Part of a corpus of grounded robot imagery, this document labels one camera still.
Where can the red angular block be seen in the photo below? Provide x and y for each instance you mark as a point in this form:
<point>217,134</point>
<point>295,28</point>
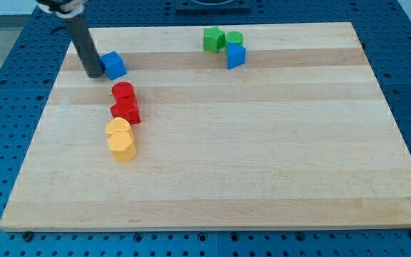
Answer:
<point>126,109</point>

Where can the red cylinder block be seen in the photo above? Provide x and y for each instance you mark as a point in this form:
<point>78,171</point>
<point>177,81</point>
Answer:
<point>124,91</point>

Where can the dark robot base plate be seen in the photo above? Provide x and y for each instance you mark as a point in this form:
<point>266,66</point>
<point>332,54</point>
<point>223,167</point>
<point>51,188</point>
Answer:
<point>212,5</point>

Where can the wooden board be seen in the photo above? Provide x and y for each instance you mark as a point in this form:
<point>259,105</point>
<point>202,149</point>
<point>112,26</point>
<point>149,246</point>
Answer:
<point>300,137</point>

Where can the yellow heart block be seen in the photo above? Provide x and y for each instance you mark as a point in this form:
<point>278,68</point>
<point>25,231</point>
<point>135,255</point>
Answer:
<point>118,125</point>

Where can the white rod mount collar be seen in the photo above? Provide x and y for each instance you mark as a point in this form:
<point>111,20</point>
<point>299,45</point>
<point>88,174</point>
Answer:
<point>64,9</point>

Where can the blue triangular block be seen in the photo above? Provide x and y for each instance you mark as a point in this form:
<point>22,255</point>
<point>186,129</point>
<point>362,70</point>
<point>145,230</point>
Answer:
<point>236,55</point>

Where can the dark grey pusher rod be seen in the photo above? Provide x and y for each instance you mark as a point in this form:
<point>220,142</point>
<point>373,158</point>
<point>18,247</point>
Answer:
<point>84,45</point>

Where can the yellow hexagon block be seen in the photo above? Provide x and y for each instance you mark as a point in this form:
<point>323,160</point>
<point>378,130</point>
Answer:
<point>122,146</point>

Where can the green cylinder block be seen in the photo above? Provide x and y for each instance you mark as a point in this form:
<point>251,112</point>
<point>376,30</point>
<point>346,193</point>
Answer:
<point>233,37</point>

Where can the green star block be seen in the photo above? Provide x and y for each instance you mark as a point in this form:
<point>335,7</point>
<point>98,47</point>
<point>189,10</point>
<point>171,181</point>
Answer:
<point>213,39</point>

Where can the blue cube block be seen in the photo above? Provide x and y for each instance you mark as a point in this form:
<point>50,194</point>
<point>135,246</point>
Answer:
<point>113,65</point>

